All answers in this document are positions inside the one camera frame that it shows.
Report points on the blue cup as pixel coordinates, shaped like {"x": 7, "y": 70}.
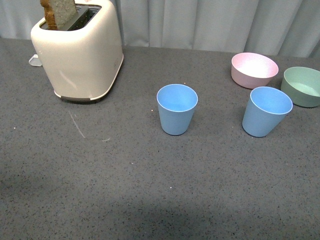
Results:
{"x": 176, "y": 106}
{"x": 266, "y": 108}

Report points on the cream white toaster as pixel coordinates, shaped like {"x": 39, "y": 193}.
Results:
{"x": 83, "y": 58}

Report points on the pink bowl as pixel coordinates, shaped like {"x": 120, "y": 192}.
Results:
{"x": 251, "y": 70}

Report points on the white power plug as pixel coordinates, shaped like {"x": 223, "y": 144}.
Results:
{"x": 35, "y": 61}

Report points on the green bowl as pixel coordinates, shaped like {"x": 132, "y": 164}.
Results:
{"x": 302, "y": 85}

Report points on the slice of brown toast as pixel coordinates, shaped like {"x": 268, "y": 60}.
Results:
{"x": 58, "y": 12}

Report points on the grey window curtain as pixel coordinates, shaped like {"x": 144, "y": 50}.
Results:
{"x": 270, "y": 27}

